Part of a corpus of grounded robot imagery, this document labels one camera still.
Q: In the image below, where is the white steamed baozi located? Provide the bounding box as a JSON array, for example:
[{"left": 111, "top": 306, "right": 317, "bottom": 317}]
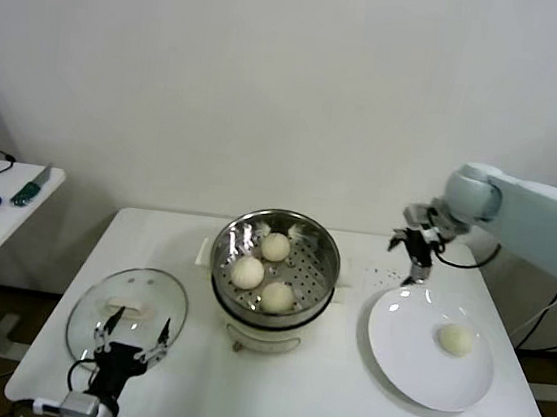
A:
[
  {"left": 435, "top": 320, "right": 478, "bottom": 360},
  {"left": 257, "top": 230, "right": 293, "bottom": 265},
  {"left": 227, "top": 254, "right": 268, "bottom": 292},
  {"left": 259, "top": 279, "right": 298, "bottom": 316}
]

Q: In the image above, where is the white side table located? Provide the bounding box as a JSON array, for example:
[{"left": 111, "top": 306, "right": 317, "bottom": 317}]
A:
[{"left": 0, "top": 160, "right": 68, "bottom": 384}]

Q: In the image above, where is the green handled knife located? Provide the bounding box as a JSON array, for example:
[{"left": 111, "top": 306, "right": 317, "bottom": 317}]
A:
[{"left": 9, "top": 160, "right": 54, "bottom": 210}]

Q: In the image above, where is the perforated steel steamer basket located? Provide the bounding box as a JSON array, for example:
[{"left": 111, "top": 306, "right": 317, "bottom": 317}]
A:
[{"left": 189, "top": 200, "right": 363, "bottom": 328}]

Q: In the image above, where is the black power cable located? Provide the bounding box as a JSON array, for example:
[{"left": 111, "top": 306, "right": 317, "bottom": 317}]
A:
[{"left": 513, "top": 279, "right": 557, "bottom": 355}]

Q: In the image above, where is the white furniture foot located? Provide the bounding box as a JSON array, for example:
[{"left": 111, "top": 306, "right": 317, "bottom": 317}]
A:
[{"left": 520, "top": 354, "right": 557, "bottom": 405}]

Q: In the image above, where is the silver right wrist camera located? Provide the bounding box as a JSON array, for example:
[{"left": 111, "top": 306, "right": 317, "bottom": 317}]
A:
[{"left": 401, "top": 201, "right": 439, "bottom": 230}]

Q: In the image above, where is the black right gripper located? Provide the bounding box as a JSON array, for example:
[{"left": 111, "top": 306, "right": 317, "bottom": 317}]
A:
[{"left": 383, "top": 224, "right": 439, "bottom": 290}]

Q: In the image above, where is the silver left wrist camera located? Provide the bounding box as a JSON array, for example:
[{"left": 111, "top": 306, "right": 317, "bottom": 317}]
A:
[{"left": 30, "top": 388, "right": 102, "bottom": 417}]

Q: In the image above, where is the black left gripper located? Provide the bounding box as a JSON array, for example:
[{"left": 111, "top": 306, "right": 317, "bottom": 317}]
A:
[{"left": 85, "top": 300, "right": 175, "bottom": 408}]

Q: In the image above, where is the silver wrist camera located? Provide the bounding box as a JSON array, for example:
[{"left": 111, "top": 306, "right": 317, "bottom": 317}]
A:
[
  {"left": 30, "top": 388, "right": 102, "bottom": 417},
  {"left": 401, "top": 201, "right": 439, "bottom": 230}
]

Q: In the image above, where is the large white plate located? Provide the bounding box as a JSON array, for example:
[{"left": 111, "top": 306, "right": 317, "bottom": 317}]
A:
[{"left": 358, "top": 282, "right": 504, "bottom": 417}]

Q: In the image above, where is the round glass pot lid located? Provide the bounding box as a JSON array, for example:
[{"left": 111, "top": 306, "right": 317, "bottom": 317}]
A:
[{"left": 62, "top": 259, "right": 194, "bottom": 378}]

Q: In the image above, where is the white power cable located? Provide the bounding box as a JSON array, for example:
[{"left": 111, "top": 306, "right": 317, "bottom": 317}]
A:
[{"left": 508, "top": 283, "right": 557, "bottom": 343}]

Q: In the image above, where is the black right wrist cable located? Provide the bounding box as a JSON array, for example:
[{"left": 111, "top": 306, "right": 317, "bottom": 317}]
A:
[{"left": 430, "top": 233, "right": 503, "bottom": 274}]

